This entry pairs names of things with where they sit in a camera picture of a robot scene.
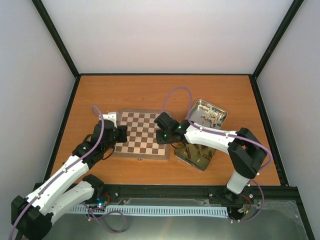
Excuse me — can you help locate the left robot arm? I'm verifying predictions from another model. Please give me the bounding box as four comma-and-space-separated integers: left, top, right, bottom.
11, 119, 128, 240

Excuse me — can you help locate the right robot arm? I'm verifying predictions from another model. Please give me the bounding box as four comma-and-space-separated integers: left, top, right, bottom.
154, 112, 267, 203

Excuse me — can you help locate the wooden folding chess board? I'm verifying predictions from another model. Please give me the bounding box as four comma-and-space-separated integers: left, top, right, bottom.
113, 108, 170, 160

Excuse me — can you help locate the pile of dark chess pieces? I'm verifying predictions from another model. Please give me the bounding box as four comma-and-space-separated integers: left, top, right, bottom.
182, 144, 215, 161

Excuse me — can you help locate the pile of white chess pieces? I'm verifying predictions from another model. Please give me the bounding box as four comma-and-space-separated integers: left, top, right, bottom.
199, 104, 227, 128

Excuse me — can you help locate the small green circuit board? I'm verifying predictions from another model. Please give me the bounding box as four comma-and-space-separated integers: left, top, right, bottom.
89, 196, 110, 209

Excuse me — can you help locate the gold tin tray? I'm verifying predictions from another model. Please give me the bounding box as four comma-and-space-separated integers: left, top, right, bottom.
173, 143, 216, 172

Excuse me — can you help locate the silver tin tray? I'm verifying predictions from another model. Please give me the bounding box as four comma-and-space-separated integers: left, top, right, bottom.
189, 99, 228, 130

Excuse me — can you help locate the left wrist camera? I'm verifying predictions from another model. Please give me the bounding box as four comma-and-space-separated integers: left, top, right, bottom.
102, 112, 119, 125

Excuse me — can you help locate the light blue cable duct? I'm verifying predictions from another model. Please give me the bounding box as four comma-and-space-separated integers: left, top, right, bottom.
71, 204, 229, 217

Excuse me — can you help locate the purple cable loop front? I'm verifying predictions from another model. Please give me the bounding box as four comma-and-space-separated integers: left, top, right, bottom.
84, 202, 130, 233

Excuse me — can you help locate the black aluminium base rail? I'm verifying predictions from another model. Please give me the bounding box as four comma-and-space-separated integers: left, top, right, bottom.
102, 184, 301, 206

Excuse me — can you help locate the black frame post left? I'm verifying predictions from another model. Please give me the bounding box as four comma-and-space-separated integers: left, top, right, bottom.
31, 0, 81, 78

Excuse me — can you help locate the black frame post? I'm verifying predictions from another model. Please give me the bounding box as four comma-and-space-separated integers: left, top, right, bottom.
31, 0, 81, 78
251, 0, 305, 79

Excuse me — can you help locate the black frame post right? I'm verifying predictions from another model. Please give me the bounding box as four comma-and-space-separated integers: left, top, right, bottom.
251, 0, 305, 79

